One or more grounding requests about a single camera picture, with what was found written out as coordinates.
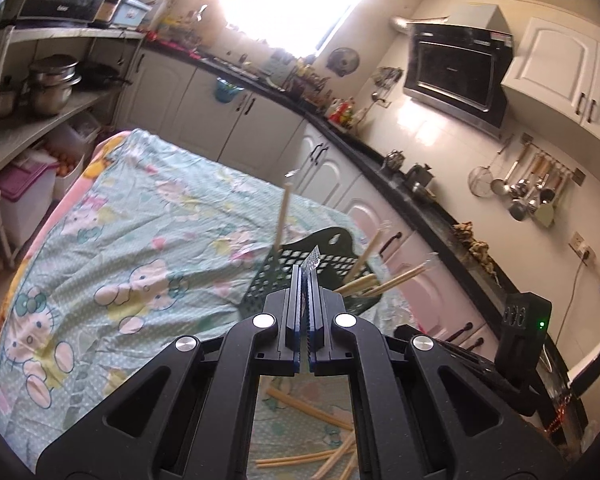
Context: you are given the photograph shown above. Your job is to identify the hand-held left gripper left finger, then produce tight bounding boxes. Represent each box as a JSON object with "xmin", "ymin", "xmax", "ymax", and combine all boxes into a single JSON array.
[{"xmin": 35, "ymin": 265, "xmax": 308, "ymax": 480}]

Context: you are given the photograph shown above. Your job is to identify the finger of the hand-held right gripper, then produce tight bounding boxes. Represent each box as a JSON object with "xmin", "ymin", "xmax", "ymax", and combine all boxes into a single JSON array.
[{"xmin": 394, "ymin": 324, "xmax": 525, "ymax": 415}]

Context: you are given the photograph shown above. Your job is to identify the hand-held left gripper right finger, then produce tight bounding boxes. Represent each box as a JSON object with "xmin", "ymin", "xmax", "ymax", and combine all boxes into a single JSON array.
[{"xmin": 306, "ymin": 274, "xmax": 563, "ymax": 480}]

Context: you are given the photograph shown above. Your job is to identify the green perforated plastic basket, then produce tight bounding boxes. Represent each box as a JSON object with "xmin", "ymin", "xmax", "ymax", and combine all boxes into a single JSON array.
[{"xmin": 240, "ymin": 227, "xmax": 386, "ymax": 318}]

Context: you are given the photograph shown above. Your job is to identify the pile of chopsticks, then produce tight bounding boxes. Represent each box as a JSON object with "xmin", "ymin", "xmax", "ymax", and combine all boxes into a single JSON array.
[{"xmin": 254, "ymin": 387, "xmax": 361, "ymax": 480}]

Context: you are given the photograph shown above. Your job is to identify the row of hanging kitchen utensils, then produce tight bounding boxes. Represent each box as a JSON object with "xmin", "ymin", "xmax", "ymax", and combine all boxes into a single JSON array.
[{"xmin": 490, "ymin": 132, "xmax": 586, "ymax": 228}]

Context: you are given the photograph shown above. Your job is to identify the ginger roots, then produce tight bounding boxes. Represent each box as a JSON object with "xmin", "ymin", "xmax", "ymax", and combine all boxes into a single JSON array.
[{"xmin": 452, "ymin": 221, "xmax": 501, "ymax": 276}]

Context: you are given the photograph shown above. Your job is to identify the black countertop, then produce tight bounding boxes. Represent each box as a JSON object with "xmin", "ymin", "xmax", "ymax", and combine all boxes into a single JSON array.
[{"xmin": 145, "ymin": 40, "xmax": 591, "ymax": 441}]

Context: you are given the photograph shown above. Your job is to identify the steel kettle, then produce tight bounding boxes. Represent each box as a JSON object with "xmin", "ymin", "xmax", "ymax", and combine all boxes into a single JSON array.
[{"xmin": 382, "ymin": 149, "xmax": 406, "ymax": 173}]

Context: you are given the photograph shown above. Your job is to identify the dark lidded pot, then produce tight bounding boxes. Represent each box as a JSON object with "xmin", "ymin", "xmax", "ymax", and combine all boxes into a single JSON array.
[{"xmin": 405, "ymin": 162, "xmax": 437, "ymax": 188}]

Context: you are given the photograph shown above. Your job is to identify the cartoon printed tablecloth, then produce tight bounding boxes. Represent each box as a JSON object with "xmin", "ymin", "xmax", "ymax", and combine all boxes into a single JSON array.
[{"xmin": 0, "ymin": 129, "xmax": 421, "ymax": 480}]

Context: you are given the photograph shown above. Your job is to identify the group of condiment bottles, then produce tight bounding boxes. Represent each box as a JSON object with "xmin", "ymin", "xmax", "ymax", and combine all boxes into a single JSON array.
[{"xmin": 325, "ymin": 95, "xmax": 356, "ymax": 128}]

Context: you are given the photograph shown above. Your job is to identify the blue hanging bin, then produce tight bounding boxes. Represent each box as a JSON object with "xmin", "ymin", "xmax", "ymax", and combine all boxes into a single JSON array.
[{"xmin": 215, "ymin": 78, "xmax": 245, "ymax": 103}]

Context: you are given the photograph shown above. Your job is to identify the small hanging tools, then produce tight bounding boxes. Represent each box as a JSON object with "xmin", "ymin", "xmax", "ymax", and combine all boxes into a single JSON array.
[{"xmin": 372, "ymin": 67, "xmax": 403, "ymax": 108}]

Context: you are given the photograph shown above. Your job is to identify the white upper cabinets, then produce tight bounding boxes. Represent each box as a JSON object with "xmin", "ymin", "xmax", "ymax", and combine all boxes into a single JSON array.
[{"xmin": 500, "ymin": 16, "xmax": 600, "ymax": 143}]

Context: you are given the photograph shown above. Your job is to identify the black range hood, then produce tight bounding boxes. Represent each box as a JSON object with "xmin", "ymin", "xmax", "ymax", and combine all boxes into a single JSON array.
[{"xmin": 390, "ymin": 4, "xmax": 515, "ymax": 136}]

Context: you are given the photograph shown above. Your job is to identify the box of oranges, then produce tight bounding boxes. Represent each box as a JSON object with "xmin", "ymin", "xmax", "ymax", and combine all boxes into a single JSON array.
[{"xmin": 42, "ymin": 135, "xmax": 88, "ymax": 201}]

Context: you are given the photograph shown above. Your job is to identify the purple lid storage box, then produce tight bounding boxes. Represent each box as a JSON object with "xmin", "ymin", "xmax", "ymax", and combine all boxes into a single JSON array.
[{"xmin": 0, "ymin": 160, "xmax": 58, "ymax": 251}]

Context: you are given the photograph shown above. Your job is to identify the black wok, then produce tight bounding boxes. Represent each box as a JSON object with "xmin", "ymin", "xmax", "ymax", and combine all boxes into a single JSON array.
[{"xmin": 77, "ymin": 62, "xmax": 131, "ymax": 92}]

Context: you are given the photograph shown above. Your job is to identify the kitchen window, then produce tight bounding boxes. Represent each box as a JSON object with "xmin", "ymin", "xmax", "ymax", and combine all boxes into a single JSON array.
[{"xmin": 215, "ymin": 0, "xmax": 386, "ymax": 58}]

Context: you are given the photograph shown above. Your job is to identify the stacked steel pots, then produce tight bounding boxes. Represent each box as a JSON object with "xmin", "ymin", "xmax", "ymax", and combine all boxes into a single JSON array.
[{"xmin": 22, "ymin": 55, "xmax": 81, "ymax": 117}]

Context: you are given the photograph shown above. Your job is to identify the blue plastic box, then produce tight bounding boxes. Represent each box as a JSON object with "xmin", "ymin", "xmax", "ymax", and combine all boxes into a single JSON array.
[{"xmin": 114, "ymin": 0, "xmax": 152, "ymax": 28}]

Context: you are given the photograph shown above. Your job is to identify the metal shelf rack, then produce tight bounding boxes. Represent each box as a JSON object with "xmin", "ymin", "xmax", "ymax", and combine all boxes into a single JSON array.
[{"xmin": 0, "ymin": 25, "xmax": 146, "ymax": 261}]

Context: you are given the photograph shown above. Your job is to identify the wall outlet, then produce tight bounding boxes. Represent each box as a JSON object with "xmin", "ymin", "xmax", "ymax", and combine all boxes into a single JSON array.
[{"xmin": 569, "ymin": 231, "xmax": 597, "ymax": 261}]

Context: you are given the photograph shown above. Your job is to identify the wire strainer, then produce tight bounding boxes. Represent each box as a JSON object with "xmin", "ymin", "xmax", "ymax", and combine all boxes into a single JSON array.
[{"xmin": 467, "ymin": 137, "xmax": 513, "ymax": 197}]

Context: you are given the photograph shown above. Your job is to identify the round dark wall fan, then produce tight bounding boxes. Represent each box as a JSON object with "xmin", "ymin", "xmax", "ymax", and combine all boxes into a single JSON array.
[{"xmin": 327, "ymin": 47, "xmax": 361, "ymax": 78}]

